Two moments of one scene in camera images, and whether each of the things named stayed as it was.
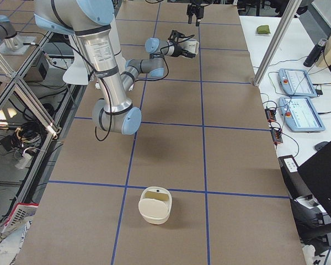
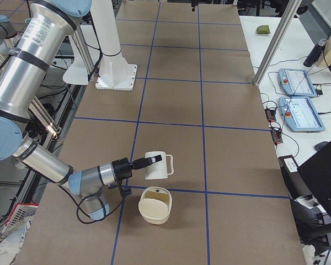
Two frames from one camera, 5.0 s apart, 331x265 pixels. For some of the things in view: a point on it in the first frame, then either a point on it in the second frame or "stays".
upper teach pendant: [296, 83] stays
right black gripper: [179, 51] -> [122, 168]
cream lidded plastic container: [155, 205] stays
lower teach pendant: [299, 114] stays
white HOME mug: [191, 44] -> [158, 170]
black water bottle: [315, 52] stays
